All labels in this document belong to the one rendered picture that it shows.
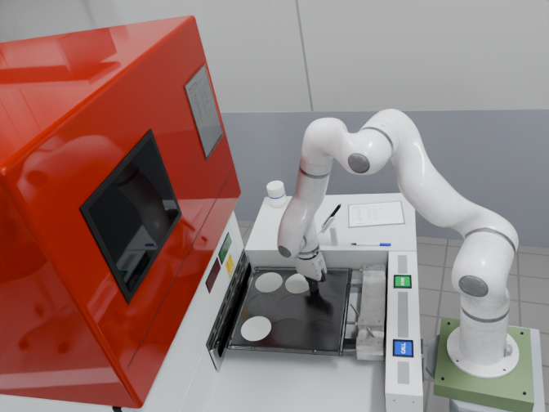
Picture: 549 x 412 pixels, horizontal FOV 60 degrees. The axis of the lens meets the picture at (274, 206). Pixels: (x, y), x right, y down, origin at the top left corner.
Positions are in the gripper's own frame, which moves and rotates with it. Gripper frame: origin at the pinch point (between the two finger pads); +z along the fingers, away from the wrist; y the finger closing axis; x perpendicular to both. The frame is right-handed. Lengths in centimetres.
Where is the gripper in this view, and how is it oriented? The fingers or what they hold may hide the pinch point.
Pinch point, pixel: (313, 284)
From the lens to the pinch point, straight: 166.4
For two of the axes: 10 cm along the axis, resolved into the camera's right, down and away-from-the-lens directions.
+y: -7.8, -2.3, 5.8
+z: 1.8, 8.1, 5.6
